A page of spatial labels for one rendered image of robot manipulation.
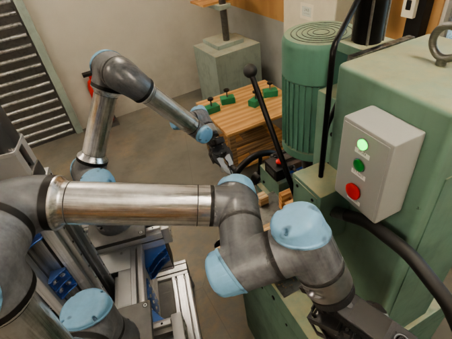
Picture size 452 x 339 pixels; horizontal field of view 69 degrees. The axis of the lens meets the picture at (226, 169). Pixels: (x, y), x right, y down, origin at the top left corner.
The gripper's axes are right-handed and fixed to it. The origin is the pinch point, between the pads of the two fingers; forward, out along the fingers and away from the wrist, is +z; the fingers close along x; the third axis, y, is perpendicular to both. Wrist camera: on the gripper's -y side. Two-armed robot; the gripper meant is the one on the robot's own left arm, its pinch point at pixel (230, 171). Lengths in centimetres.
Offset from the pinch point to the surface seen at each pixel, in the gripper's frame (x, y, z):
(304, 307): 7, -26, 57
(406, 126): 2, -91, 33
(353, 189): 8, -81, 37
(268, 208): -0.3, -18.9, 24.1
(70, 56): 48, 135, -212
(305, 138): -4, -58, 18
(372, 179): 7, -85, 37
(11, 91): 109, 146, -199
